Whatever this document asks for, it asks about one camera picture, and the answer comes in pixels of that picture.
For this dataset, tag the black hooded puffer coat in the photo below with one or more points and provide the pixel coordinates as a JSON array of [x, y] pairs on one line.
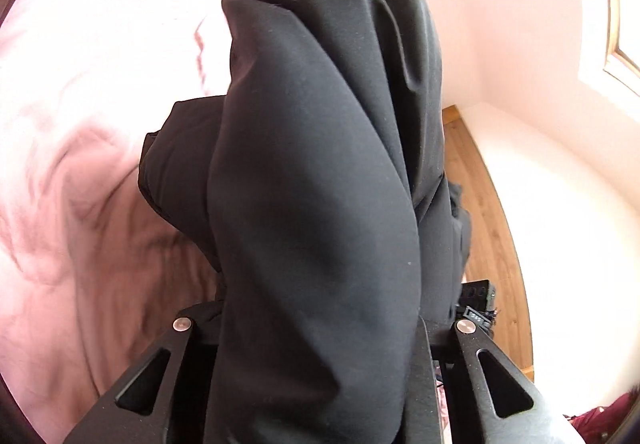
[[316, 186]]

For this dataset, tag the dark red garment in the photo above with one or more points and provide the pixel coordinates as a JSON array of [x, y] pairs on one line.
[[598, 424]]

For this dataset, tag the pink bed duvet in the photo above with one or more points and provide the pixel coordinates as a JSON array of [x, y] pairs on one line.
[[90, 274]]

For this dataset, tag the window frame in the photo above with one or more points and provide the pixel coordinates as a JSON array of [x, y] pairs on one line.
[[622, 43]]

